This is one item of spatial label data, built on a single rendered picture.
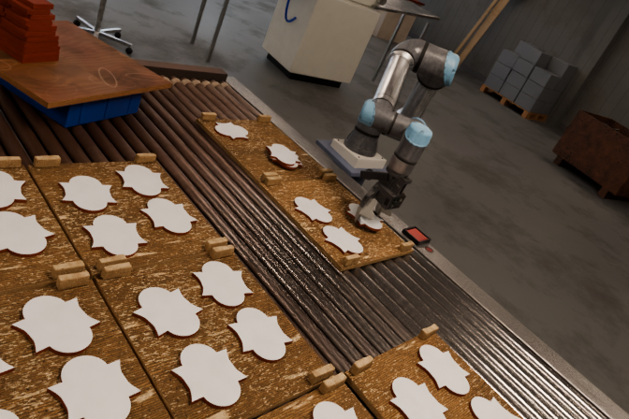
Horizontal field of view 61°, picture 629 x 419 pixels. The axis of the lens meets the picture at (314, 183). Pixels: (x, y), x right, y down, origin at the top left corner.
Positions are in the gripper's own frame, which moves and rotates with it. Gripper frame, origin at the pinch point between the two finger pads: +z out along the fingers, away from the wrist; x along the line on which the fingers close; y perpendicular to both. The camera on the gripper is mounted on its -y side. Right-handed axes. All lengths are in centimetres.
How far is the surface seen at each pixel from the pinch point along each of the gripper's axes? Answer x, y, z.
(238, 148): -20.6, -45.4, 3.7
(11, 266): -103, -4, 2
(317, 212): -16.0, -6.2, 1.6
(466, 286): 18.2, 34.2, 3.4
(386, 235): 4.2, 7.8, 2.1
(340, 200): 0.5, -11.8, 2.7
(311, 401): -63, 46, 1
